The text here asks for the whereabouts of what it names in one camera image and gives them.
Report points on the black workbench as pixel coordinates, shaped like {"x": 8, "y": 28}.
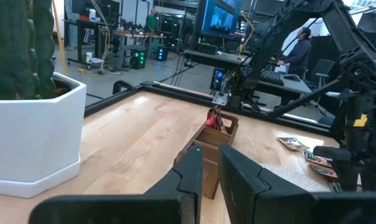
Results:
{"x": 79, "y": 42}

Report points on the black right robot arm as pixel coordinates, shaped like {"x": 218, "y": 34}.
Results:
{"x": 340, "y": 28}

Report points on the white hexagonal plant pot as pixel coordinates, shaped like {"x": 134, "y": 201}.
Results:
{"x": 32, "y": 138}

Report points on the wooden top workbench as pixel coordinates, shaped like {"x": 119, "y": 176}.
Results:
{"x": 135, "y": 34}

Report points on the white bottle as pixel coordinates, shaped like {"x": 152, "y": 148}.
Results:
{"x": 92, "y": 14}

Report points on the white container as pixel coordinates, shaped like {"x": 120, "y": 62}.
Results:
{"x": 89, "y": 57}

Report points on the round woven placemat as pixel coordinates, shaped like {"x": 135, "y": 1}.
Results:
{"x": 290, "y": 177}

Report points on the silver metal bracket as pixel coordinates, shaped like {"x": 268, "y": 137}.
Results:
{"x": 220, "y": 99}

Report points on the person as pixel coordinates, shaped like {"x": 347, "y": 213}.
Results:
{"x": 151, "y": 22}
{"x": 300, "y": 53}

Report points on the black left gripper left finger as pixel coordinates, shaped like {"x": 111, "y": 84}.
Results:
{"x": 188, "y": 174}

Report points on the large blue screen monitor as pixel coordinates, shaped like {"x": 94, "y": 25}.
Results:
{"x": 220, "y": 17}

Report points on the black room divider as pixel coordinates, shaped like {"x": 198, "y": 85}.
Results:
{"x": 323, "y": 51}

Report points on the green cactus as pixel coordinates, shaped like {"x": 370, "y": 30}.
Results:
{"x": 16, "y": 46}

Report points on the grey office chair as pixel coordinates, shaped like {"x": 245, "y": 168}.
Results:
{"x": 325, "y": 68}

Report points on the dark office desk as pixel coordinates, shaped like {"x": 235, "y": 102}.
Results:
{"x": 213, "y": 59}

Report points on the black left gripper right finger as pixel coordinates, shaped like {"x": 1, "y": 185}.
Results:
{"x": 244, "y": 186}

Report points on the small computer tower blue lights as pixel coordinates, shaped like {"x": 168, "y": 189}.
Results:
{"x": 162, "y": 53}

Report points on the computer tower green lights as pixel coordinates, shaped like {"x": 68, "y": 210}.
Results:
{"x": 138, "y": 59}

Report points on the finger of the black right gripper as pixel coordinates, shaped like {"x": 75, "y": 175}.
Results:
{"x": 371, "y": 175}
{"x": 346, "y": 174}

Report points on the wooden compartment box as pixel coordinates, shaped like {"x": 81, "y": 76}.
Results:
{"x": 211, "y": 140}

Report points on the slim computer tower blue light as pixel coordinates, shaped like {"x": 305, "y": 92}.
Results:
{"x": 217, "y": 79}

